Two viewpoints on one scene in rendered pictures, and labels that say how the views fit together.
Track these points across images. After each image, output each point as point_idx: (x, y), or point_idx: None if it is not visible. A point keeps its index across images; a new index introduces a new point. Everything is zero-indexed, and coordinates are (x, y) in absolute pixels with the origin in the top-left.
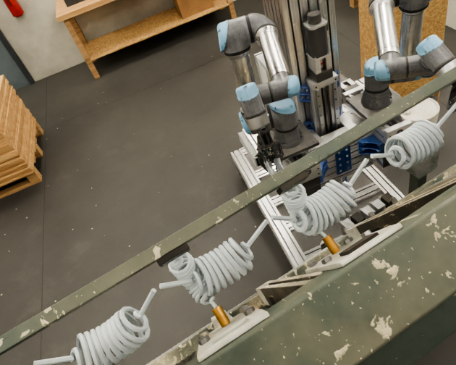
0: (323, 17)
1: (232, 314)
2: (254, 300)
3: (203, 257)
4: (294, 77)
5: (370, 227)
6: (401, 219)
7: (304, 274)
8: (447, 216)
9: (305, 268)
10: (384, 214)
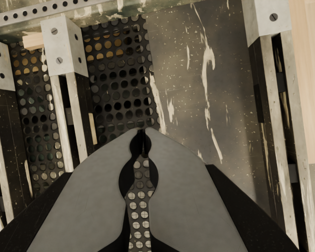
0: None
1: (2, 36)
2: (39, 27)
3: None
4: None
5: (262, 95)
6: (273, 198)
7: (134, 11)
8: None
9: (138, 6)
10: (277, 170)
